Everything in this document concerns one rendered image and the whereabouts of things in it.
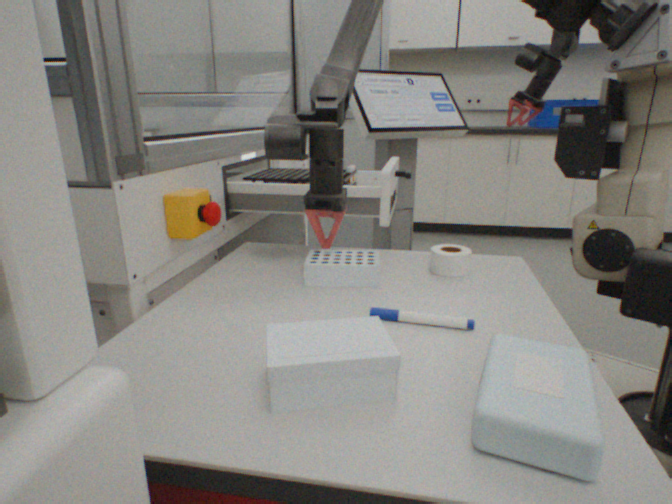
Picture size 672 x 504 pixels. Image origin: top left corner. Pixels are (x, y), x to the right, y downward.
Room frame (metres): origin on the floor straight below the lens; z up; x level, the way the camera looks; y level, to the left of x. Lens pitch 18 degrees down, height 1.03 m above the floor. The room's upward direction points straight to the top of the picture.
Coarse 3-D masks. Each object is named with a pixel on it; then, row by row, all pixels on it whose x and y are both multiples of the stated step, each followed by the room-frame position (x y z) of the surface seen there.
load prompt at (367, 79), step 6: (366, 78) 1.91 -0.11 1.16; (372, 78) 1.93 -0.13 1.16; (378, 78) 1.94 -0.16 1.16; (384, 78) 1.96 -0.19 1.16; (390, 78) 1.98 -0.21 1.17; (396, 78) 1.99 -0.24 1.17; (402, 78) 2.01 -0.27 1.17; (408, 78) 2.03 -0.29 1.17; (414, 78) 2.04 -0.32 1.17; (366, 84) 1.89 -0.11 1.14; (372, 84) 1.91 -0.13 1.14; (378, 84) 1.92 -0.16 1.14; (384, 84) 1.94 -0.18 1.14; (390, 84) 1.95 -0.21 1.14; (396, 84) 1.97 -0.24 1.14; (402, 84) 1.98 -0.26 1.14; (408, 84) 2.00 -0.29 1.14; (414, 84) 2.02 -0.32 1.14; (420, 84) 2.04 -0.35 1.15
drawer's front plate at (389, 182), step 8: (392, 160) 1.03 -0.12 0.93; (384, 168) 0.88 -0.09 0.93; (392, 168) 0.90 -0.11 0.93; (384, 176) 0.84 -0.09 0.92; (392, 176) 0.91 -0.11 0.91; (384, 184) 0.84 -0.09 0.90; (392, 184) 0.92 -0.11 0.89; (384, 192) 0.84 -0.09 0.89; (392, 192) 0.93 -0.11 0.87; (384, 200) 0.84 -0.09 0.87; (384, 208) 0.84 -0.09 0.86; (392, 208) 0.94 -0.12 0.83; (384, 216) 0.84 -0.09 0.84; (384, 224) 0.84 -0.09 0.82
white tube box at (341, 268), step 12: (312, 252) 0.74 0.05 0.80; (324, 252) 0.75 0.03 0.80; (336, 252) 0.75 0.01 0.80; (348, 252) 0.75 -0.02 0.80; (360, 252) 0.75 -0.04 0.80; (372, 252) 0.75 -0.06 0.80; (312, 264) 0.68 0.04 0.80; (324, 264) 0.68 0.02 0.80; (336, 264) 0.68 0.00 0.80; (348, 264) 0.68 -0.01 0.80; (360, 264) 0.68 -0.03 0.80; (372, 264) 0.68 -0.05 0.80; (312, 276) 0.68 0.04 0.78; (324, 276) 0.68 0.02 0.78; (336, 276) 0.68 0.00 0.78; (348, 276) 0.67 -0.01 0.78; (360, 276) 0.67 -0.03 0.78; (372, 276) 0.67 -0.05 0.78
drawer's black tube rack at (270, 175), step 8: (272, 168) 1.11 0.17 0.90; (280, 168) 1.11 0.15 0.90; (288, 168) 1.11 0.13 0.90; (296, 168) 1.11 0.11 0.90; (248, 176) 0.97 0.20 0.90; (256, 176) 0.97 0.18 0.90; (264, 176) 0.97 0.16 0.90; (272, 176) 0.97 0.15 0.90; (280, 176) 0.97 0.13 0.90; (288, 176) 0.97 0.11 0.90; (296, 176) 0.97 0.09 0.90; (304, 176) 0.99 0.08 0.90; (344, 184) 1.00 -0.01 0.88; (352, 184) 1.05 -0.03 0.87
